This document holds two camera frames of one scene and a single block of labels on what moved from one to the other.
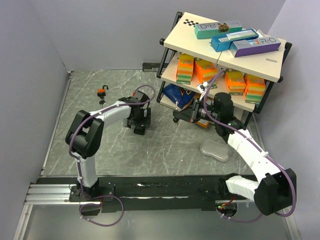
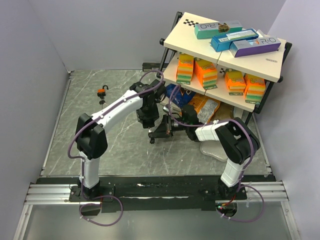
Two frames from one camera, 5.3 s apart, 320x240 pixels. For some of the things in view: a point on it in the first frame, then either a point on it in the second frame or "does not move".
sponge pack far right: x=254 y=88 does not move
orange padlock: x=101 y=92 does not move
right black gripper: x=189 y=114 to x=165 y=129
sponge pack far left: x=185 y=68 does not move
